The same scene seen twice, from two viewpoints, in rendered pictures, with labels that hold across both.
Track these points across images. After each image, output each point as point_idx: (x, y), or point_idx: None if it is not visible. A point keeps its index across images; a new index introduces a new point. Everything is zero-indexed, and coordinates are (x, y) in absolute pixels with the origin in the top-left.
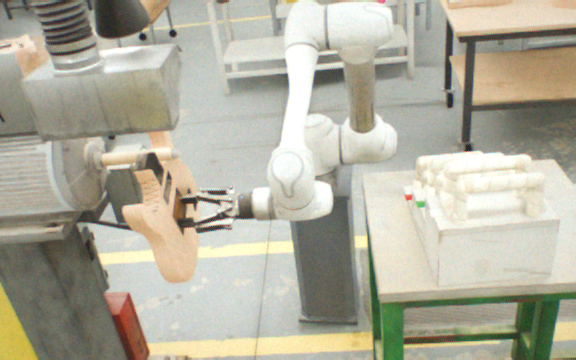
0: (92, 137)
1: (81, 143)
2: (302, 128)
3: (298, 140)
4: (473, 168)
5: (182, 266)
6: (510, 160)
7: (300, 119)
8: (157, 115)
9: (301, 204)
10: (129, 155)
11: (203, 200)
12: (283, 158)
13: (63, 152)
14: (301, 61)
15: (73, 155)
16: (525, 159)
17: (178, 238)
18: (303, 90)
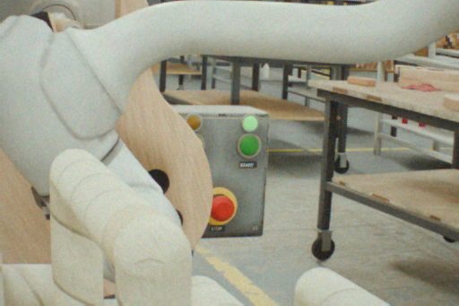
0: None
1: None
2: (157, 22)
3: (107, 32)
4: (64, 186)
5: (7, 249)
6: (110, 207)
7: (183, 9)
8: None
9: (23, 173)
10: (55, 21)
11: None
12: (3, 22)
13: None
14: None
15: None
16: (126, 227)
17: (27, 200)
18: (352, 10)
